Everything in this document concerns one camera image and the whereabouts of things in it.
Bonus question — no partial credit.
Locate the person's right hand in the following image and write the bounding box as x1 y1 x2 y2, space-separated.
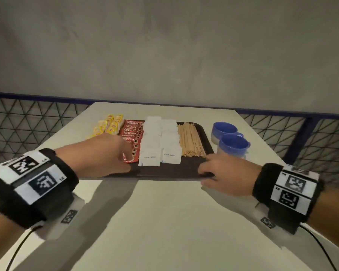
197 153 263 197

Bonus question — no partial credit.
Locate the black left wrist band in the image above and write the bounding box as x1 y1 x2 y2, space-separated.
0 148 80 230

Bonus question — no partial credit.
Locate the black right wrist band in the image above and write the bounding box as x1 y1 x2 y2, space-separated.
252 163 326 235

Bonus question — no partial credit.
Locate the dark brown tray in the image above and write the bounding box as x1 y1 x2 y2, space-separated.
78 120 216 181

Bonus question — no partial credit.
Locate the blue and white mug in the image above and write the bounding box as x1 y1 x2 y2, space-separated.
211 122 244 146
217 133 251 159

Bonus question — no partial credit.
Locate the pile of wooden stir sticks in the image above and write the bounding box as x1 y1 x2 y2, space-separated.
177 122 207 158

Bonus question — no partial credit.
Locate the row of red coffee sachets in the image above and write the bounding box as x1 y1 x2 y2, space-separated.
118 119 146 164

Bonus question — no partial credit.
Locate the person's left forearm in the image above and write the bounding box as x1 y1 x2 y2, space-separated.
0 206 27 271

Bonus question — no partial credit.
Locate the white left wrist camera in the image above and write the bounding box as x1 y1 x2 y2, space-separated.
36 194 86 241

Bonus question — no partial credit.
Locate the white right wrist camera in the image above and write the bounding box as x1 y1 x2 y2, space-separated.
254 203 279 231

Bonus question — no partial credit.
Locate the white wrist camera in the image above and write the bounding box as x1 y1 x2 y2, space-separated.
36 194 86 241
254 203 279 231

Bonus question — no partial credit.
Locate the row of tea bags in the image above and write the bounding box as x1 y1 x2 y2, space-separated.
106 114 125 136
86 114 116 140

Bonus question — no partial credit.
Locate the black wrist band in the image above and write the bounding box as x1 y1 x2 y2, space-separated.
0 148 80 230
252 163 326 235

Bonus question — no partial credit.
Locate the person's left hand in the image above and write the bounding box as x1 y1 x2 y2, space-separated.
54 134 132 179

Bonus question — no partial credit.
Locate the black cable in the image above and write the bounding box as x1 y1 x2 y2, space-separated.
299 224 339 271
5 224 43 271

